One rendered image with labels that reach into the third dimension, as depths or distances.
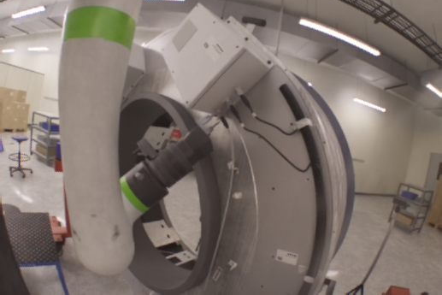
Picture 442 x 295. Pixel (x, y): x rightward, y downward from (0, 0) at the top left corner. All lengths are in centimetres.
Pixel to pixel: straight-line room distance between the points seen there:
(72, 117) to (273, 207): 40
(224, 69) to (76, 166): 31
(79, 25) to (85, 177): 19
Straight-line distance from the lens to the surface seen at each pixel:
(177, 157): 40
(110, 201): 29
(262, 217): 47
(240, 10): 409
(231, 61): 39
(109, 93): 27
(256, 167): 45
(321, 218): 40
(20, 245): 145
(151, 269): 103
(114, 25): 28
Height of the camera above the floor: 149
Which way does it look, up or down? 1 degrees down
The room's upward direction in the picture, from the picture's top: 11 degrees clockwise
